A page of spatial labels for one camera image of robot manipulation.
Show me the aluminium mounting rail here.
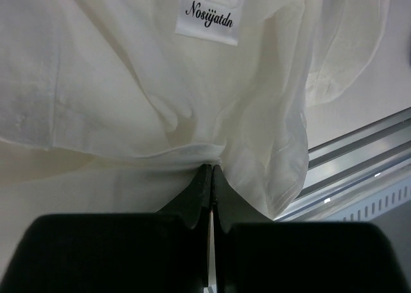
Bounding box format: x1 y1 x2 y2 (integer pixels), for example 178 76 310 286
284 108 410 217

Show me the white shirt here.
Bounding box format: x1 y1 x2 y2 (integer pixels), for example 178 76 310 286
0 0 399 222

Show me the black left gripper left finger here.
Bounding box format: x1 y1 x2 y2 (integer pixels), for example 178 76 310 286
1 164 212 292

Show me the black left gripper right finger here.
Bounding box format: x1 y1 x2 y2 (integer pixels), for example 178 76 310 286
213 166 410 292

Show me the slotted cable duct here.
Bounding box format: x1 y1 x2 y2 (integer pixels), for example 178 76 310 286
335 177 410 222

